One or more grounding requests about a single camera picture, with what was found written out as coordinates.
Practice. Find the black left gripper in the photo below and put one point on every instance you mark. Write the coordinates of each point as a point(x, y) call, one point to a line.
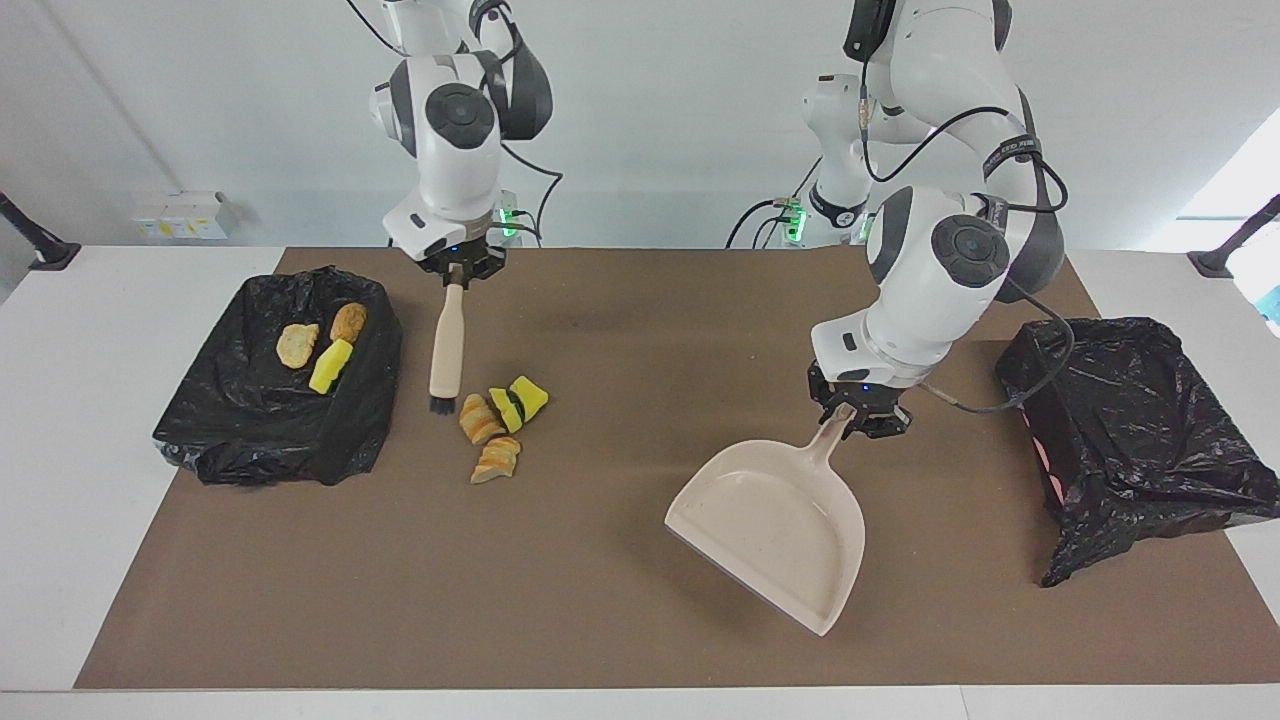
point(850, 388)

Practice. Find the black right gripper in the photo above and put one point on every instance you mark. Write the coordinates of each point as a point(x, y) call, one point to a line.
point(480, 262)

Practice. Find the beige hand brush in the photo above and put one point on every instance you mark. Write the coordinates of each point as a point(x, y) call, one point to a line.
point(448, 350)

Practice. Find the brown hash brown toy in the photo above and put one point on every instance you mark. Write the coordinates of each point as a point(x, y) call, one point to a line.
point(348, 323)

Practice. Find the beige plastic dustpan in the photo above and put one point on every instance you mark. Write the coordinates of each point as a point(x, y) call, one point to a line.
point(770, 520)

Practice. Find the large yellow green sponge piece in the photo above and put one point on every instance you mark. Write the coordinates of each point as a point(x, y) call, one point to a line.
point(528, 398)

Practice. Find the striped croissant toy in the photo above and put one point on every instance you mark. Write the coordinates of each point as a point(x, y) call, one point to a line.
point(497, 460)
point(482, 420)

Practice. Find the small green yellow sponge piece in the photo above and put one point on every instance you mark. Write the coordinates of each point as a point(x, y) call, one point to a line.
point(330, 368)

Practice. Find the pale yellow crinkled food piece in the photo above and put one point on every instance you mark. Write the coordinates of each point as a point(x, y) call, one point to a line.
point(297, 345)

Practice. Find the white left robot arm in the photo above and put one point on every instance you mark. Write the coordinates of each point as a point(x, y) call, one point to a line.
point(930, 310)

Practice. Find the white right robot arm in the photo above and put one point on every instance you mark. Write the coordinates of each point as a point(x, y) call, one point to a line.
point(450, 190)

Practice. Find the black bag lined bin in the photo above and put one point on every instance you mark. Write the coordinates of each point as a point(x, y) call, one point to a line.
point(250, 430)

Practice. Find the black bag over pink bin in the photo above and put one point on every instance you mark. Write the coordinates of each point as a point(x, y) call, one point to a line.
point(1130, 420)

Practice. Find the brown table mat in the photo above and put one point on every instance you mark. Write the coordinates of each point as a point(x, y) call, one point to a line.
point(640, 600)

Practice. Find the light blue object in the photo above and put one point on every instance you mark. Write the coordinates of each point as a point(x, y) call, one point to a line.
point(1273, 303)

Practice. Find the white wall socket box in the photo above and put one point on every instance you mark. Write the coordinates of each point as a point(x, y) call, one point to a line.
point(180, 215)

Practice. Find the black camera stand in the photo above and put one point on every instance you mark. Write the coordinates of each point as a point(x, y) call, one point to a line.
point(1225, 250)
point(40, 245)

